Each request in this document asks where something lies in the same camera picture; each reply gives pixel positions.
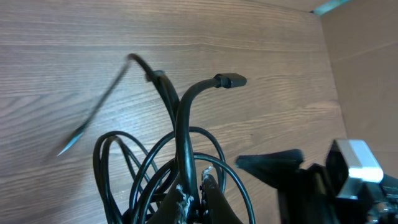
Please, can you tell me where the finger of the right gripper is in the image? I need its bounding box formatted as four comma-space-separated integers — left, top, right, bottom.
235, 149, 303, 189

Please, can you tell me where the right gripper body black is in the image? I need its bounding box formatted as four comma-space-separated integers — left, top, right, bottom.
277, 164, 397, 224

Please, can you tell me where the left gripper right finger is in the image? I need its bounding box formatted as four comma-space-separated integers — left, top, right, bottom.
200, 166, 243, 224

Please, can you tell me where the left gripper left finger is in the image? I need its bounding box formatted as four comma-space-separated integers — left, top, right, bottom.
147, 175, 195, 224

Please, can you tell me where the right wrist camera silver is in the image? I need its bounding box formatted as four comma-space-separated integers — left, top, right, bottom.
326, 139, 384, 199

